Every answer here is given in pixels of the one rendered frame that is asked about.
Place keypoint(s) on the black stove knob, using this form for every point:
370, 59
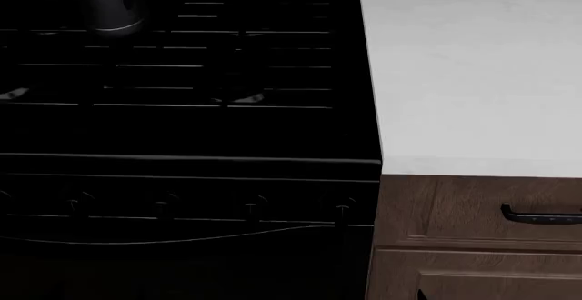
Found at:
164, 204
343, 208
251, 206
78, 202
3, 198

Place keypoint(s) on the black gas stove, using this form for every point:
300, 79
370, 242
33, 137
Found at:
191, 136

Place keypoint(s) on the black cast iron stove grate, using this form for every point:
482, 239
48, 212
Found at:
204, 58

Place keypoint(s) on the brown wooden drawer front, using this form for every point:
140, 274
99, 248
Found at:
454, 208

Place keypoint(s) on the black metal kettle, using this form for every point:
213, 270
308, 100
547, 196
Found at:
113, 5

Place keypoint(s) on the brown wooden cabinet door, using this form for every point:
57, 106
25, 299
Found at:
477, 276

